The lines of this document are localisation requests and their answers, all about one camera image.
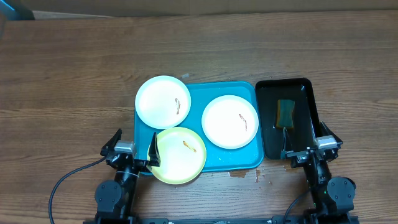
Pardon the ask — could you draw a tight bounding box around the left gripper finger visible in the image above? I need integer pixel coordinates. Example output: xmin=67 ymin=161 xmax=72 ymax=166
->
xmin=148 ymin=132 xmax=160 ymax=167
xmin=100 ymin=129 xmax=123 ymax=156

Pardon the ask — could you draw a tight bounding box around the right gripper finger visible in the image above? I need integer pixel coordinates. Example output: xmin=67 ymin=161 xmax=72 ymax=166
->
xmin=320 ymin=121 xmax=342 ymax=145
xmin=280 ymin=128 xmax=293 ymax=159

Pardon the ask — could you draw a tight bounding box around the yellow green plate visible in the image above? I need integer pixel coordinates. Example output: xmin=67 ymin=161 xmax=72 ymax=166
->
xmin=150 ymin=127 xmax=206 ymax=185

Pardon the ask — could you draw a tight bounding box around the green yellow sponge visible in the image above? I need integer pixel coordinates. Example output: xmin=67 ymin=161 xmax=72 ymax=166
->
xmin=275 ymin=99 xmax=295 ymax=129

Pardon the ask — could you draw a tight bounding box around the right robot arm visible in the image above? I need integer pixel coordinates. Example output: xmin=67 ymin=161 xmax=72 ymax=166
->
xmin=280 ymin=121 xmax=359 ymax=224

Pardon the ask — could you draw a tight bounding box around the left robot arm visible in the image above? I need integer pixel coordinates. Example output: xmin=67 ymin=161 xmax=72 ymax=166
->
xmin=93 ymin=129 xmax=161 ymax=223

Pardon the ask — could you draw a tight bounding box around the black water tray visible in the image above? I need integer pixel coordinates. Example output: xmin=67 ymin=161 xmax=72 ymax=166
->
xmin=255 ymin=78 xmax=321 ymax=160

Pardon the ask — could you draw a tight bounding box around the teal plastic tray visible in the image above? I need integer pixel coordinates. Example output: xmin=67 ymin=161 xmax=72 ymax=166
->
xmin=134 ymin=80 xmax=264 ymax=175

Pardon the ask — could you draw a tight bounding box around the white plate with stain left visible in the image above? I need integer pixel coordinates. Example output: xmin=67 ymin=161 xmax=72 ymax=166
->
xmin=135 ymin=75 xmax=192 ymax=129

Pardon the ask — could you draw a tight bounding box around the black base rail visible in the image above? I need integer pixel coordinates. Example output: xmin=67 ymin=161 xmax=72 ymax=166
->
xmin=83 ymin=215 xmax=360 ymax=224

